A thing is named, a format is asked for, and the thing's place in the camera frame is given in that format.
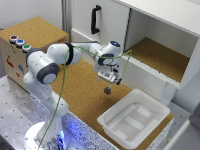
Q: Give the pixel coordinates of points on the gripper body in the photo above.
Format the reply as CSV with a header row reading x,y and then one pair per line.
x,y
106,70

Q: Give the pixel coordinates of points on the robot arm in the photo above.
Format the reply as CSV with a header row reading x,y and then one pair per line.
x,y
45,65

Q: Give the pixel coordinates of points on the purple block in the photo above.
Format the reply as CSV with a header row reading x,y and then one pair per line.
x,y
107,90

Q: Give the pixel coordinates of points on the white sliding door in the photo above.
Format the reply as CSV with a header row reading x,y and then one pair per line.
x,y
111,20

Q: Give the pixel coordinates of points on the white plastic box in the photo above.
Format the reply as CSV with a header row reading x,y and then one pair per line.
x,y
133,120

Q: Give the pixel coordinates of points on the white cabinet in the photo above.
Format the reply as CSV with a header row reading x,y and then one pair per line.
x,y
160,40

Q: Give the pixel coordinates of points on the wooden drawer box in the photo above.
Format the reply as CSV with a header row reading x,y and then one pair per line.
x,y
40,31

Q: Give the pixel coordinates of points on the green button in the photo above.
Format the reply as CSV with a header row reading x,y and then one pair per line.
x,y
26,47

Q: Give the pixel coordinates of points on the blue button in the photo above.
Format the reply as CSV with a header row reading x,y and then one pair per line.
x,y
20,42

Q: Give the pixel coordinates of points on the red button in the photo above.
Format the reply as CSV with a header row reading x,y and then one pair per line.
x,y
13,38

